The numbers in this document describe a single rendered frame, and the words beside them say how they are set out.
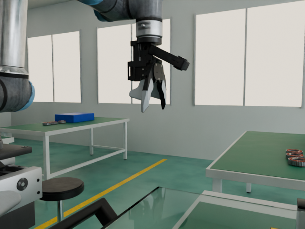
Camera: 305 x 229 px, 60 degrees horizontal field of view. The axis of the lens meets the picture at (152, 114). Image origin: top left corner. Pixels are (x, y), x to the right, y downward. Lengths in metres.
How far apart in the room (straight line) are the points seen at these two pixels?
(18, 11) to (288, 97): 4.21
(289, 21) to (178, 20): 1.84
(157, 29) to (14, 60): 0.48
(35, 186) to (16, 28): 0.50
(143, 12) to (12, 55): 0.46
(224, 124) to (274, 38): 1.60
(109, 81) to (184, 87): 1.71
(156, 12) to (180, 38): 4.37
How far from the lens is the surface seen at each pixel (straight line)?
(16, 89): 0.96
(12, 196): 0.29
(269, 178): 1.62
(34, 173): 0.82
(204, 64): 4.90
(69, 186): 1.99
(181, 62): 0.70
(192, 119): 4.96
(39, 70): 7.25
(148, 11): 0.75
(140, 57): 0.76
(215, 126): 4.86
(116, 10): 0.76
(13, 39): 0.98
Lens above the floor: 1.20
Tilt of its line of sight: 5 degrees down
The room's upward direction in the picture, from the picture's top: straight up
